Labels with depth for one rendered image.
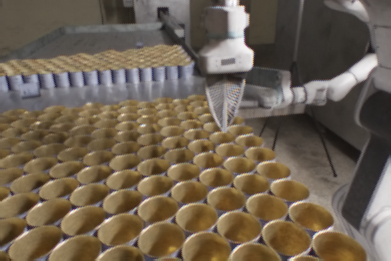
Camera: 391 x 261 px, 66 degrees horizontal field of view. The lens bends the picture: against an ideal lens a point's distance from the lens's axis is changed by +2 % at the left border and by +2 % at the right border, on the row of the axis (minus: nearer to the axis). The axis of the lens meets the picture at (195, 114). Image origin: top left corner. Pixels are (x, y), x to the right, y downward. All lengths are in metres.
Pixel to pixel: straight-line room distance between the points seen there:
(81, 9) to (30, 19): 1.11
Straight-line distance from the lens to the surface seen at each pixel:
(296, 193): 0.63
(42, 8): 7.79
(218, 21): 0.55
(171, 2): 6.10
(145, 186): 0.62
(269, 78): 1.52
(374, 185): 1.31
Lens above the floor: 1.54
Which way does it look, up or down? 23 degrees down
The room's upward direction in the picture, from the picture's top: 1 degrees counter-clockwise
